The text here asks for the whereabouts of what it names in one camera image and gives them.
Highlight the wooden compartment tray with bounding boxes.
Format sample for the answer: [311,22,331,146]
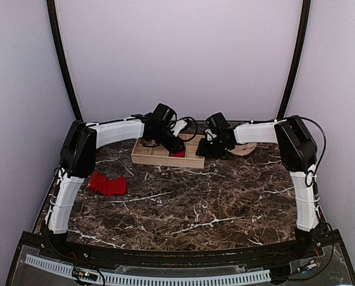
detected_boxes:
[131,135,205,169]

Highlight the black frame post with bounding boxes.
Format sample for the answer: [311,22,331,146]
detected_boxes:
[46,0,83,120]
[276,0,312,119]

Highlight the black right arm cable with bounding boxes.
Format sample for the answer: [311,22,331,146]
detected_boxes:
[296,116,327,188]

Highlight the plain red sock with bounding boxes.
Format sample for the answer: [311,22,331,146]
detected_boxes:
[87,172,127,196]

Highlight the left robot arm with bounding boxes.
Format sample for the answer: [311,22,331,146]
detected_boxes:
[45,114,187,235]

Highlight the white perforated cable duct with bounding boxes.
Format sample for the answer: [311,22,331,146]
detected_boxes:
[24,254,271,285]

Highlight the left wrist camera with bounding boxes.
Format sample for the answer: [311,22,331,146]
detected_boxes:
[152,103,176,125]

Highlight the red Santa face sock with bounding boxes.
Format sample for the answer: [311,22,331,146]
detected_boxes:
[169,151,185,158]

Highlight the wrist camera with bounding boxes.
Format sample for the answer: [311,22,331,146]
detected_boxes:
[205,112,230,135]
[152,103,176,125]

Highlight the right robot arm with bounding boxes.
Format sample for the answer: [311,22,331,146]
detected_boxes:
[196,113,319,232]

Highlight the cream painted ceramic plate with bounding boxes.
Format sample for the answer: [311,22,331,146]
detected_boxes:
[228,142,257,157]

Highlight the black front rail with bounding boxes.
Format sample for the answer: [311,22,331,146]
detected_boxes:
[20,232,333,269]

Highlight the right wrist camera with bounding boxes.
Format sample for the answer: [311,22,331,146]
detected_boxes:
[205,112,230,135]

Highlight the right black frame post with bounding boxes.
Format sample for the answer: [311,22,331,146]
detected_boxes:
[276,0,312,119]

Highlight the left black frame post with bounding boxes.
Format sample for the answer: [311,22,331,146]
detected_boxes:
[46,0,83,120]

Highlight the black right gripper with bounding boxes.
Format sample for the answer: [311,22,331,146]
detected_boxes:
[196,136,229,159]

